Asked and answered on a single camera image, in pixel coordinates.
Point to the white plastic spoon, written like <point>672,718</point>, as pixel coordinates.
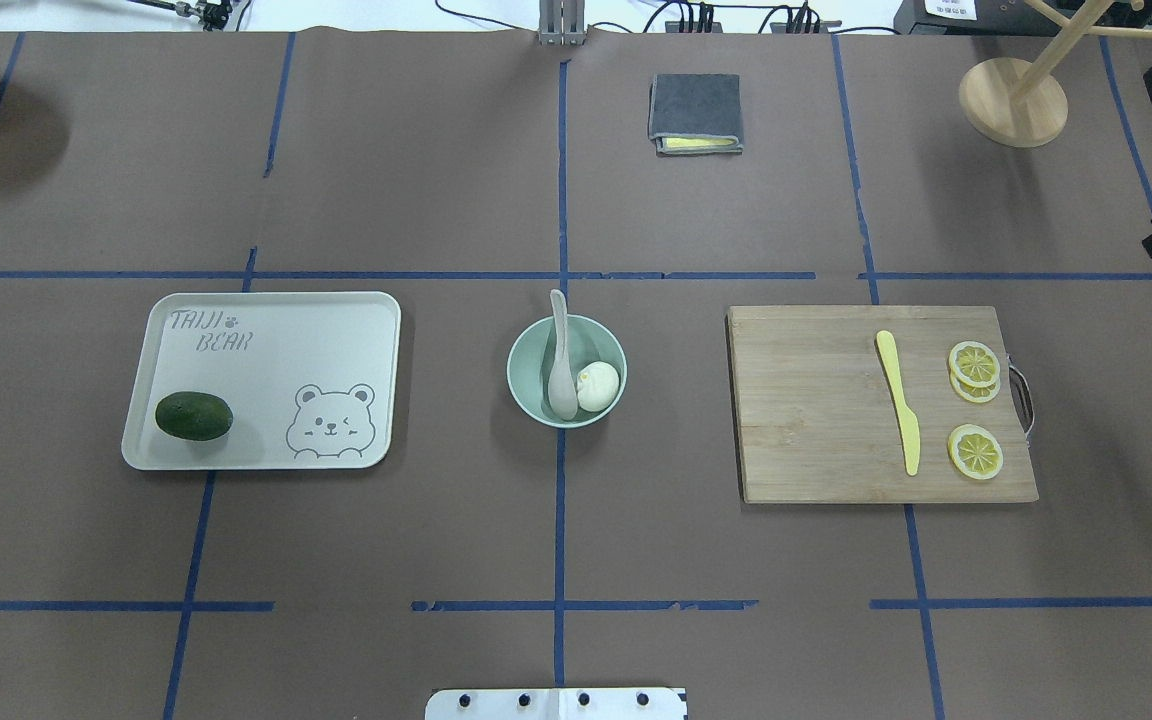
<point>561,387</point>

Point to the light green bowl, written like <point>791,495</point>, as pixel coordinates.
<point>532,354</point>

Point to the wooden mug tree stand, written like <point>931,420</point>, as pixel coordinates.
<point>1017,102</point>

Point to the upper lemon slice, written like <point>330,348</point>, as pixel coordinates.
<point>973,364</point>

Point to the hidden lemon slice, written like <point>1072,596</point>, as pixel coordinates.
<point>975,394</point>

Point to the yellow plastic knife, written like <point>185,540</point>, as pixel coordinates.
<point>910,429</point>

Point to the wooden cutting board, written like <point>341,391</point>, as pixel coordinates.
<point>814,413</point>

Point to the grey folded cloth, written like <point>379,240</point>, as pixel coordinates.
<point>696,114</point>

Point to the cream bear-print tray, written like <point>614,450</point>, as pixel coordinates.
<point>310,378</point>

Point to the green avocado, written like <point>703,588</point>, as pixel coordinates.
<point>193,415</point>

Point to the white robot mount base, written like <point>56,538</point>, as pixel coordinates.
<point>559,703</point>

